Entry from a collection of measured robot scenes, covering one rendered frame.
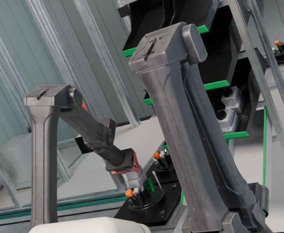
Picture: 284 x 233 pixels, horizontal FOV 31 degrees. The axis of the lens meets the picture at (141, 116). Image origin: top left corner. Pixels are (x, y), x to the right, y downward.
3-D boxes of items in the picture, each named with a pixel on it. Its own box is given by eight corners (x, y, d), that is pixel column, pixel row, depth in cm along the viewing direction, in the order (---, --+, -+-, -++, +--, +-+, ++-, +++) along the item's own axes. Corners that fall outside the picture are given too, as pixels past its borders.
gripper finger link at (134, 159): (129, 163, 182) (114, 152, 175) (146, 160, 178) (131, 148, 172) (127, 180, 178) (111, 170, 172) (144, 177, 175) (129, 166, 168)
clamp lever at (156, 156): (166, 168, 196) (157, 156, 192) (162, 168, 197) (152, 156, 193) (168, 160, 198) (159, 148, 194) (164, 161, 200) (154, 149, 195)
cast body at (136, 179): (140, 187, 175) (132, 169, 174) (129, 189, 178) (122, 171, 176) (149, 175, 183) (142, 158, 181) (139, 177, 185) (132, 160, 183)
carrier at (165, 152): (191, 182, 187) (178, 153, 184) (137, 191, 199) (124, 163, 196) (210, 150, 207) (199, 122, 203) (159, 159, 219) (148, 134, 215)
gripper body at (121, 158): (110, 155, 177) (97, 146, 172) (135, 150, 172) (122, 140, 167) (108, 172, 174) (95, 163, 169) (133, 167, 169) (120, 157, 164)
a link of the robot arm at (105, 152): (89, 153, 164) (104, 150, 161) (93, 134, 168) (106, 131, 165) (102, 162, 169) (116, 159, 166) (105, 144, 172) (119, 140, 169)
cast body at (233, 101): (242, 113, 151) (231, 98, 147) (229, 115, 154) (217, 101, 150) (247, 91, 155) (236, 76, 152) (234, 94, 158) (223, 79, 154)
